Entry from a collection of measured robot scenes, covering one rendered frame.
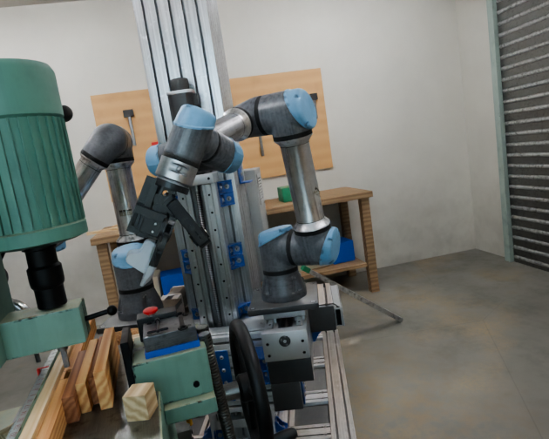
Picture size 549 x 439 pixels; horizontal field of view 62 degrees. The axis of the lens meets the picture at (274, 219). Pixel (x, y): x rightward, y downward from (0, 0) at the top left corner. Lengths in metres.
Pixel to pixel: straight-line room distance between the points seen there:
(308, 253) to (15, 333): 0.81
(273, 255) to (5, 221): 0.83
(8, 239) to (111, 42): 3.52
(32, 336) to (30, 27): 3.67
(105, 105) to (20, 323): 3.36
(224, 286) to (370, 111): 3.18
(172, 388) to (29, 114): 0.54
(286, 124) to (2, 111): 0.72
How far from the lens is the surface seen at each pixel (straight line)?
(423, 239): 4.80
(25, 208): 0.86
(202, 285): 1.64
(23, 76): 0.88
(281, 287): 1.47
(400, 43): 4.72
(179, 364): 0.90
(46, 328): 0.95
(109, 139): 1.58
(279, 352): 1.41
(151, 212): 0.90
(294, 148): 1.32
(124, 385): 0.98
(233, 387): 1.03
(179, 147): 0.90
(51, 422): 0.84
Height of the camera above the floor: 1.30
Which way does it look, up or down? 9 degrees down
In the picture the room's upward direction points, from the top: 9 degrees counter-clockwise
